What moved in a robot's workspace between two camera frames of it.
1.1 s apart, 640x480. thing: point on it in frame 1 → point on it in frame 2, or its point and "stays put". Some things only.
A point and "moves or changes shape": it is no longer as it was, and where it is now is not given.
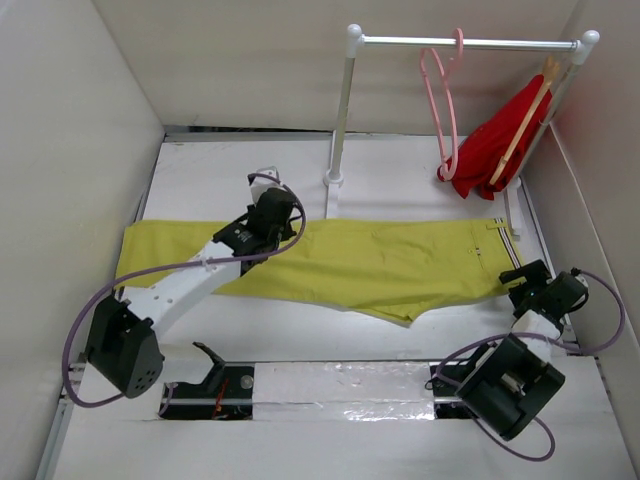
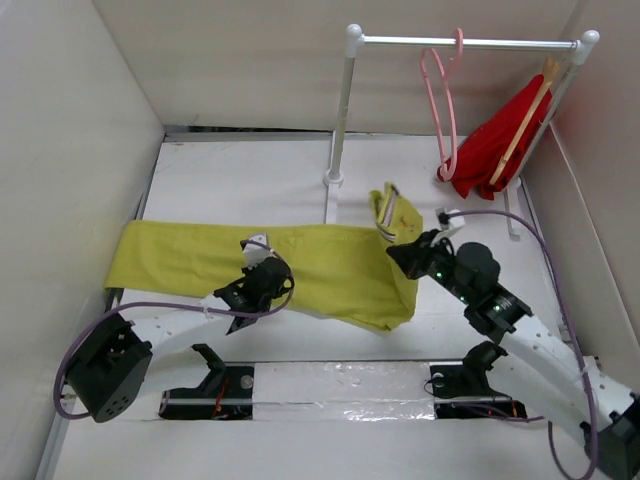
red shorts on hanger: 482,151 stays put
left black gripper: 287,233 → 247,271
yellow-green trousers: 402,267 moves or changes shape
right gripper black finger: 535,273 → 415,257
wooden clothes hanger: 550,70 stays put
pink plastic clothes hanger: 457,46 stays put
